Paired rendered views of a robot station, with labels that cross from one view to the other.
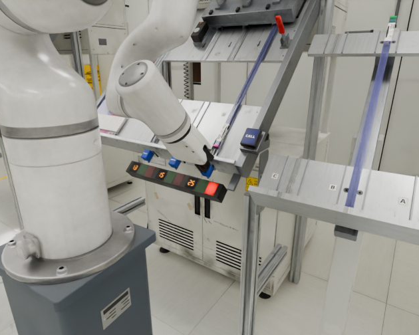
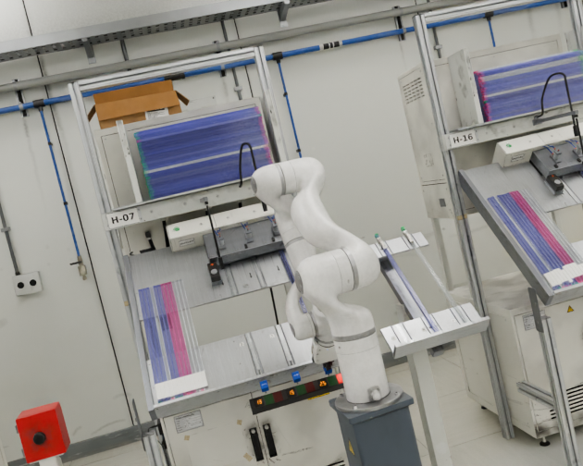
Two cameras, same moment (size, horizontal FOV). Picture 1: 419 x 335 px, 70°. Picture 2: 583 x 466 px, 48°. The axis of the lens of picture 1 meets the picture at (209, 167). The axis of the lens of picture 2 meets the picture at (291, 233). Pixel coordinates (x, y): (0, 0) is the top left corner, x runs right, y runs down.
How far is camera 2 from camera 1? 1.73 m
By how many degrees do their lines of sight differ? 46
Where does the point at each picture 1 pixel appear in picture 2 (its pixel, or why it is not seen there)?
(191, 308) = not seen: outside the picture
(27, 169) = (372, 349)
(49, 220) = (381, 373)
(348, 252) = (427, 380)
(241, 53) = (269, 279)
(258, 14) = (266, 246)
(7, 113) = (363, 326)
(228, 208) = (295, 429)
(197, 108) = (273, 332)
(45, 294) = (404, 400)
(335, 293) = (431, 416)
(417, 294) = not seen: hidden behind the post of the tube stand
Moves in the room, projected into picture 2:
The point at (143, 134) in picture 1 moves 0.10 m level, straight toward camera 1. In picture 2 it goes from (240, 374) to (264, 374)
